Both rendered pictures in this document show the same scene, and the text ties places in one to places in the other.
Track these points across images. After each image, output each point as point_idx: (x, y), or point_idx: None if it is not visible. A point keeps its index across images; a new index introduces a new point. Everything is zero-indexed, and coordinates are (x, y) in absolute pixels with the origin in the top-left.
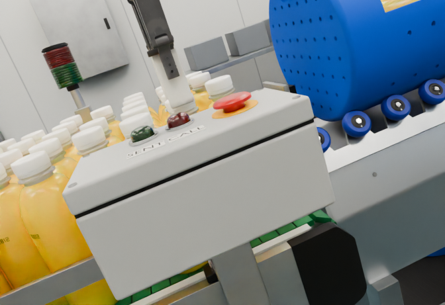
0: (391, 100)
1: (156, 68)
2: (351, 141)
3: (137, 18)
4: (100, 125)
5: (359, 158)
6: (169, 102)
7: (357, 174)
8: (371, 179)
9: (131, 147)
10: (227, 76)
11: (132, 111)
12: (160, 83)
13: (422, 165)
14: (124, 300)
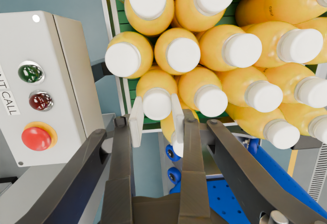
0: None
1: (131, 112)
2: (172, 163)
3: (227, 152)
4: (201, 6)
5: (165, 158)
6: (138, 98)
7: (164, 149)
8: (162, 151)
9: (17, 63)
10: (178, 155)
11: (175, 55)
12: (173, 101)
13: (163, 172)
14: (121, 6)
